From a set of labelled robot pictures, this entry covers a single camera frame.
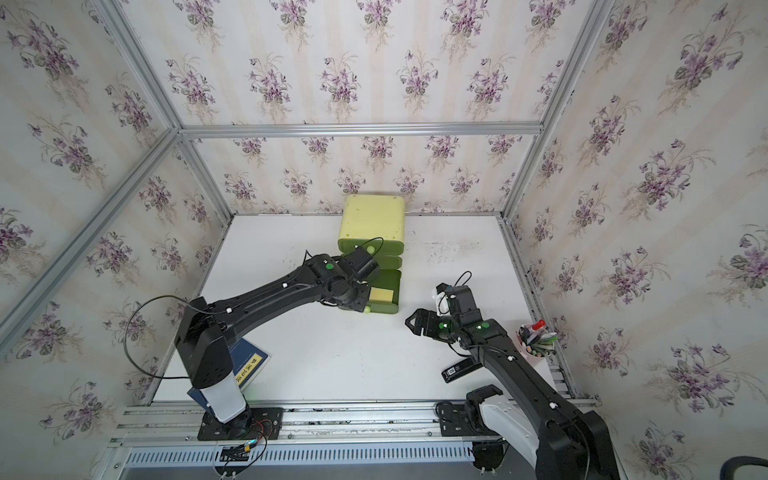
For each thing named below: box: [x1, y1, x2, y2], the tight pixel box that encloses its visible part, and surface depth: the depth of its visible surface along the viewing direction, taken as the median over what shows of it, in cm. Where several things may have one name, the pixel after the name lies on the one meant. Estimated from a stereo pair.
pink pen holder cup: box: [516, 319, 558, 361], surface depth 79 cm
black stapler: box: [441, 358, 484, 383], surface depth 80 cm
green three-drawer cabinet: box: [338, 195, 405, 314], surface depth 92 cm
